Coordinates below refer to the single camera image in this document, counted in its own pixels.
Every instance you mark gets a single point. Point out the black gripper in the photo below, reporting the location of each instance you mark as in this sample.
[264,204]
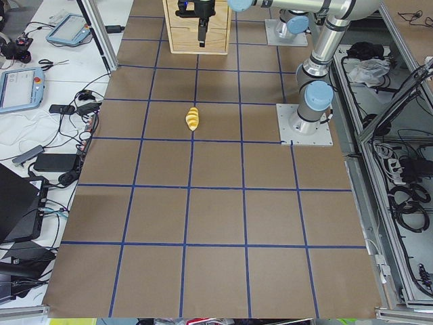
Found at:
[206,9]

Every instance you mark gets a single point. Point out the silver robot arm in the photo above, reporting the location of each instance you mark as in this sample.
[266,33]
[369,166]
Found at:
[315,94]
[300,18]

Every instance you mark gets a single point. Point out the wooden drawer cabinet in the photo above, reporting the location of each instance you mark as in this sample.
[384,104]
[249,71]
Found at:
[189,34]

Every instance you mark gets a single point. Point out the toy bread loaf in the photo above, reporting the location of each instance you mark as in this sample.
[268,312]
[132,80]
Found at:
[192,118]

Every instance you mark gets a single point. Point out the far teach pendant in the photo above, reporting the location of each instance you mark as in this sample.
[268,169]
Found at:
[71,31]

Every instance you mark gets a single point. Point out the teach pendant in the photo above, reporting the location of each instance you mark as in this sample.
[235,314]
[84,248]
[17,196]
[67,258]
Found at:
[22,89]
[71,31]

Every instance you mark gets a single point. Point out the crumpled white cloth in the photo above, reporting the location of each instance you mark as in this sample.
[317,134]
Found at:
[370,72]

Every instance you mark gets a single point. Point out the near teach pendant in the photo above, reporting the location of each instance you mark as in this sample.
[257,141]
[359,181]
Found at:
[22,89]

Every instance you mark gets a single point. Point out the black power adapter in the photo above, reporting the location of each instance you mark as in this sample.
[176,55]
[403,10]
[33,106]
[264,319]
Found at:
[46,162]

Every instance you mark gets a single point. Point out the white power strip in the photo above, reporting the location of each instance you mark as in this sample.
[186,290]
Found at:
[394,171]

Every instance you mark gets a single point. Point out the black laptop computer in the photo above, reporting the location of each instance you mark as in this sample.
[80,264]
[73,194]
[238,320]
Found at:
[22,200]

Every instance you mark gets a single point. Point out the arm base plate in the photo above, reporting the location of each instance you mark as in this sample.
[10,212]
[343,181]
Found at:
[279,34]
[293,131]

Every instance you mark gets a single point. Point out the aluminium frame post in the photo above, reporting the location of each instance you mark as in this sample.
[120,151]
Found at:
[97,27]

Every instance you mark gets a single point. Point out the black handled scissors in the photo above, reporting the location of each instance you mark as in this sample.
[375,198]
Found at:
[48,64]

